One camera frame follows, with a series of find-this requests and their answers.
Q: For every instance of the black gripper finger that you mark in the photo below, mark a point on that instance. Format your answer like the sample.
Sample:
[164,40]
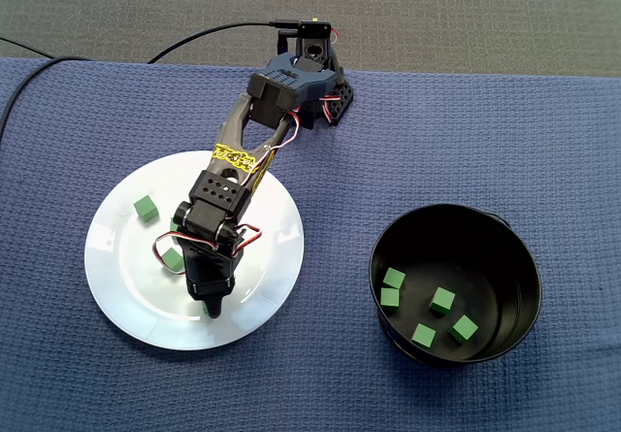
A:
[216,307]

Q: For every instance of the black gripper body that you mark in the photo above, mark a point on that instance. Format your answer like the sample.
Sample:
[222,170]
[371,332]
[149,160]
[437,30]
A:
[210,290]

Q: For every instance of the white round plate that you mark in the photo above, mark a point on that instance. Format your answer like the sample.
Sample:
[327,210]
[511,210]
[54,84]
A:
[121,281]

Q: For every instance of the black round container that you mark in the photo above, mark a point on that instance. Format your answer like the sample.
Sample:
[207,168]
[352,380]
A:
[485,238]

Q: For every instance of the black table clamp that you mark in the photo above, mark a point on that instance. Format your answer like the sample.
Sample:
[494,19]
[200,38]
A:
[282,43]

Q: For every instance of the blue waffle-weave cloth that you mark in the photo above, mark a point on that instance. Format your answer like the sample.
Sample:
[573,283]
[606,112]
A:
[436,136]

